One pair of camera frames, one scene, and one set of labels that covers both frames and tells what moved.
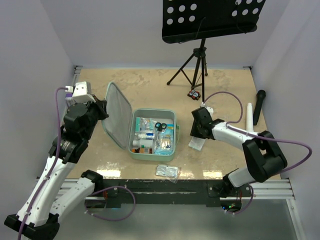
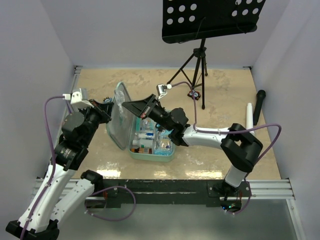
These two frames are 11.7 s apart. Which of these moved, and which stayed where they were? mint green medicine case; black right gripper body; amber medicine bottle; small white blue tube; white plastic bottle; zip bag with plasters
Moved: black right gripper body; zip bag with plasters
Stayed: amber medicine bottle; mint green medicine case; white plastic bottle; small white blue tube
